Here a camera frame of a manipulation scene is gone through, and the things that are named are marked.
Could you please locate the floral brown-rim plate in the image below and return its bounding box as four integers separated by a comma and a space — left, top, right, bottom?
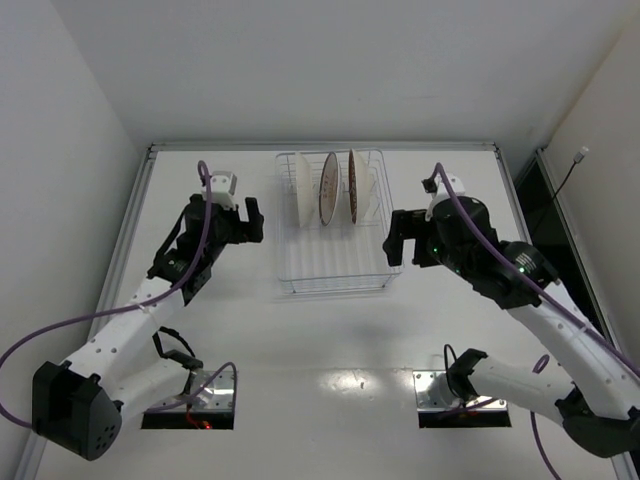
295, 152, 315, 228
348, 149, 372, 224

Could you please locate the glass plate orange sunburst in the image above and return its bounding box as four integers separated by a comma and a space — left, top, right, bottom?
318, 152, 341, 226

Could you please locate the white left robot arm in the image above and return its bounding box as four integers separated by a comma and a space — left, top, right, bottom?
31, 194, 264, 461

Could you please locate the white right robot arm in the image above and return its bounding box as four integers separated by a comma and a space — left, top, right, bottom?
383, 196, 639, 458

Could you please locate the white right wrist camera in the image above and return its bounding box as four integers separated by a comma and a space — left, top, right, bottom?
422, 172, 466, 210

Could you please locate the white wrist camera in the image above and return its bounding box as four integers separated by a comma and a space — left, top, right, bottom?
422, 172, 466, 210
198, 171, 237, 210

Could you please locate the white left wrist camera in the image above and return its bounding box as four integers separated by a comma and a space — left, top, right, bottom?
198, 171, 237, 210

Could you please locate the white wire dish rack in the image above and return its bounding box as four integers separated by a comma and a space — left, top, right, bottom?
275, 149, 403, 295

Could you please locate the black right base cable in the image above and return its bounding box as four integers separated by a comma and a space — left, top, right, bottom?
442, 342, 471, 401

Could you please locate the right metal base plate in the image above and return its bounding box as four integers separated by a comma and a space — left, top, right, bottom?
412, 370, 508, 413

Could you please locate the metal base plate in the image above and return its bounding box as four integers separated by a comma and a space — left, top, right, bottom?
186, 370, 235, 414
412, 370, 508, 413

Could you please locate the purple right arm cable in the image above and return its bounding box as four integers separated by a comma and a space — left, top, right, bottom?
432, 162, 640, 480

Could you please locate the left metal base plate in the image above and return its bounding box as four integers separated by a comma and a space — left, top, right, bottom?
186, 370, 235, 414

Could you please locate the black wall cable white plug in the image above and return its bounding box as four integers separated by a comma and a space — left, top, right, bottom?
551, 146, 589, 202

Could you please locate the aluminium frame rail right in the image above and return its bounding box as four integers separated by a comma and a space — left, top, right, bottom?
535, 145, 640, 480

